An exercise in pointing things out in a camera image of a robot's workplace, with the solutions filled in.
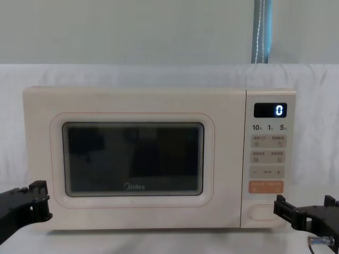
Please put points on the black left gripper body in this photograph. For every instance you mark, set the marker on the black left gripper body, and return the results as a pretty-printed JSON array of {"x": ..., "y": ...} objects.
[{"x": 13, "y": 209}]

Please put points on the grey striped post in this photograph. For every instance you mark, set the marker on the grey striped post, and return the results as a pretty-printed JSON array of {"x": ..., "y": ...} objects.
[{"x": 260, "y": 31}]

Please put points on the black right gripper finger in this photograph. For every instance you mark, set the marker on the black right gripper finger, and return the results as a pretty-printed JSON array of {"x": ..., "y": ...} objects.
[
  {"x": 332, "y": 201},
  {"x": 291, "y": 215}
]

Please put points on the white curtain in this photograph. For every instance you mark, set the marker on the white curtain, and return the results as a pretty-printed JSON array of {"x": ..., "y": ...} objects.
[{"x": 132, "y": 31}]

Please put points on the cream microwave oven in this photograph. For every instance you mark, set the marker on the cream microwave oven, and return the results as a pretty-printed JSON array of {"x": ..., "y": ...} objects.
[{"x": 132, "y": 105}]

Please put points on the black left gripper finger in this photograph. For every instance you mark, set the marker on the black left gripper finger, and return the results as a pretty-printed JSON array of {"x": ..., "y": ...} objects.
[{"x": 41, "y": 203}]

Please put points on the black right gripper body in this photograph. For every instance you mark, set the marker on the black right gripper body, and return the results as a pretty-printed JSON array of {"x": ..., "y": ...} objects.
[{"x": 324, "y": 222}]

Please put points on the cream oven control panel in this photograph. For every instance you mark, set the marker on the cream oven control panel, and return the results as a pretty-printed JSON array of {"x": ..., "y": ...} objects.
[{"x": 267, "y": 158}]

